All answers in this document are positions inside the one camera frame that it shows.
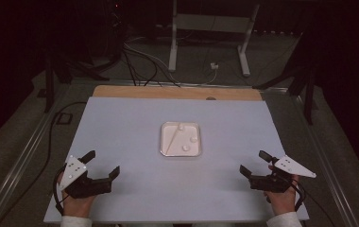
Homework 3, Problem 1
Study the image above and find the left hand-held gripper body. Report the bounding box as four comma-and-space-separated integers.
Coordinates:
58, 154, 113, 200

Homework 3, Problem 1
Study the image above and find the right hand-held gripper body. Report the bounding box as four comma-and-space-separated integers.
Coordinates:
248, 154, 317, 194

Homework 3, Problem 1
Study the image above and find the thin wooden skewer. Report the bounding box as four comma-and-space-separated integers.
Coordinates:
166, 125, 181, 155

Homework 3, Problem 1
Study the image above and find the white square tray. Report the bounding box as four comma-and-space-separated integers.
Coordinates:
160, 121, 202, 158

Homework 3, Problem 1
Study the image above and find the person's right hand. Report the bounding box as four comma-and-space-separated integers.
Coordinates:
264, 177, 300, 218

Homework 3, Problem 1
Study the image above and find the person's left hand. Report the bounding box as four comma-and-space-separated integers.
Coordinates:
57, 172, 97, 218

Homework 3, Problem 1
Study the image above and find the black square floor plate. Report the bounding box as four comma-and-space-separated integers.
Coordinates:
55, 112, 74, 126

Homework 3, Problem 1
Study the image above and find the pale blue table mat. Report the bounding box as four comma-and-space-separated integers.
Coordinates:
43, 96, 310, 224

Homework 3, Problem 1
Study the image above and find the black tripod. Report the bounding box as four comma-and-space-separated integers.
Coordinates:
40, 46, 111, 114
252, 31, 320, 126

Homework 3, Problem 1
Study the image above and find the black equipment with red light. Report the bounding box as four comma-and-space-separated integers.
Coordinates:
82, 0, 128, 64

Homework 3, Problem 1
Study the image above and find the grey metal stand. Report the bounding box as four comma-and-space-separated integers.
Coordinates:
167, 0, 261, 78

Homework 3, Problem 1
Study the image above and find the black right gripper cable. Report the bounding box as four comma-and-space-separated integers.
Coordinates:
289, 178, 337, 227

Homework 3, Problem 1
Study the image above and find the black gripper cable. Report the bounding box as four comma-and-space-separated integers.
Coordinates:
52, 164, 70, 216
289, 178, 337, 227

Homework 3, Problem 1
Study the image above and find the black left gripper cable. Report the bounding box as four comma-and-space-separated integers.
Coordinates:
52, 164, 70, 216

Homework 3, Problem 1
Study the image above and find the long black floor cable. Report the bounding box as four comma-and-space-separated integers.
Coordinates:
0, 101, 88, 227

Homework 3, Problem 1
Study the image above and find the aluminium floor rail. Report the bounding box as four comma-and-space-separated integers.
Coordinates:
290, 89, 359, 227
70, 79, 292, 94
0, 79, 75, 227

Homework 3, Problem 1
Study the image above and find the black floor cable bundle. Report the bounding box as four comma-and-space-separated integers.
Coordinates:
122, 48, 162, 88

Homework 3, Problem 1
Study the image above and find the white floor cable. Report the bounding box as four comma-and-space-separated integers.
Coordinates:
123, 42, 181, 88

